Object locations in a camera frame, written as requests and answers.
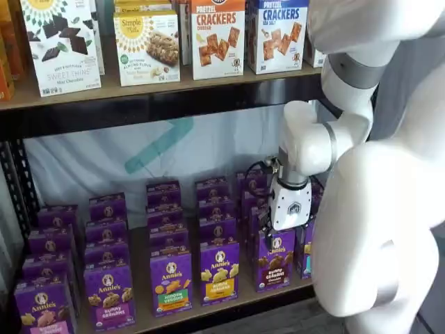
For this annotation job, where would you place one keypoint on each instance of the purple Annie's box mixed bunnies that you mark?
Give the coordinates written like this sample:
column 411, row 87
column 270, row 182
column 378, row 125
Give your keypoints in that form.
column 109, row 299

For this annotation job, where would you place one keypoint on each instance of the yellow pretzel crackers box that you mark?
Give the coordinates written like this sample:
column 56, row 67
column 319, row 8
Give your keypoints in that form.
column 314, row 57

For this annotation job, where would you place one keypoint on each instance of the white Sweet Thins box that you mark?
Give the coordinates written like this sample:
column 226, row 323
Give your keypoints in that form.
column 59, row 52

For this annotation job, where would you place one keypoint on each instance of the blue pretzel crackers box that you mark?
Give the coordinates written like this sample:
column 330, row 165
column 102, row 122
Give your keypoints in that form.
column 281, row 41

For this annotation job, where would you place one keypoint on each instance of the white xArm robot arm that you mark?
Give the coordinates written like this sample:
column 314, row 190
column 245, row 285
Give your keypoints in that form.
column 375, row 208

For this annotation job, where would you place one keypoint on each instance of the purple Annie's box green label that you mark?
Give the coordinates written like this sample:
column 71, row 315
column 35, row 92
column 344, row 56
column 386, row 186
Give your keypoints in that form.
column 171, row 288

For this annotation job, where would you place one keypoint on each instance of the black metal shelf rack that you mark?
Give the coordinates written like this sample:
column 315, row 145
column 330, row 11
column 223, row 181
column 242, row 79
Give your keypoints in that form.
column 139, row 115

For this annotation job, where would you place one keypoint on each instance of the purple Annie's box yellow label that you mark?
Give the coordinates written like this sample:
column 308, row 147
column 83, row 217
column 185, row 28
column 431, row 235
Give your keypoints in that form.
column 219, row 278

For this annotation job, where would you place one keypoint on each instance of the purple Annie's snack box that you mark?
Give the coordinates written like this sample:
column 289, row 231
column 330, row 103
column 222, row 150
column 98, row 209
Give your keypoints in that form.
column 107, row 210
column 212, row 189
column 216, row 211
column 316, row 212
column 257, row 182
column 167, row 220
column 163, row 195
column 169, row 243
column 50, row 243
column 218, row 232
column 317, row 191
column 106, row 234
column 47, row 269
column 253, row 198
column 57, row 220
column 106, row 257
column 253, row 222

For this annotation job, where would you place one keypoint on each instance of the Simple Mills almond bar box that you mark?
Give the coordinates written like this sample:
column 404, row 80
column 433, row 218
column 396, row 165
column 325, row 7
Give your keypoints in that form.
column 146, row 52
column 146, row 6

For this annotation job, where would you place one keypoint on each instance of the orange pretzel crackers box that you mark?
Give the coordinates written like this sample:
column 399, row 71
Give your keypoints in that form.
column 217, row 45

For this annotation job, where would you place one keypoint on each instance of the orange yellow snack box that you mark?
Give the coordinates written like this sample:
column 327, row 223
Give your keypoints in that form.
column 5, row 76
column 15, row 35

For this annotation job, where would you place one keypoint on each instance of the purple Annie's box chocolate bunnies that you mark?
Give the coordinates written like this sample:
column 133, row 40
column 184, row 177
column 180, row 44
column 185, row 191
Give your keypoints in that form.
column 276, row 268

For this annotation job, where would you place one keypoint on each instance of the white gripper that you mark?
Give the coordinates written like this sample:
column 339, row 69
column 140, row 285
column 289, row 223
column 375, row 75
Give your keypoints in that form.
column 292, row 208

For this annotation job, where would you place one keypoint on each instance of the purple Annie's box pink bunnies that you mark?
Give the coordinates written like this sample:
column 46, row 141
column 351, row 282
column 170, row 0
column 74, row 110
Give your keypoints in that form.
column 43, row 309

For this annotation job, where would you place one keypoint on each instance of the purple Annie's box teal label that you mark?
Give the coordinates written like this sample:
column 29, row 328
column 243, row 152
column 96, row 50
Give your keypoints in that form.
column 304, row 257

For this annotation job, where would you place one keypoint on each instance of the white backdrop sheet teal logo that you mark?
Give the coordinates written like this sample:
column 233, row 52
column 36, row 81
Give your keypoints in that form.
column 104, row 156

